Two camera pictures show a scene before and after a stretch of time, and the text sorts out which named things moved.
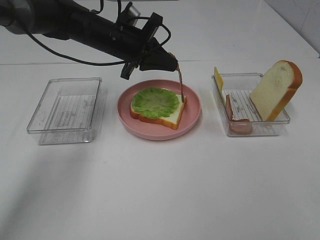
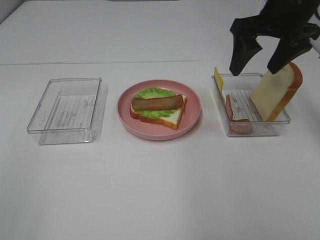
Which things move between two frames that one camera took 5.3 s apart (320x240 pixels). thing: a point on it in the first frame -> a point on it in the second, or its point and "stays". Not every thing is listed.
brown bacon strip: (178, 69) -> (160, 103)
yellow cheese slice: (220, 81) stays
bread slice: (172, 121) stays
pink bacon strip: (240, 126) stays
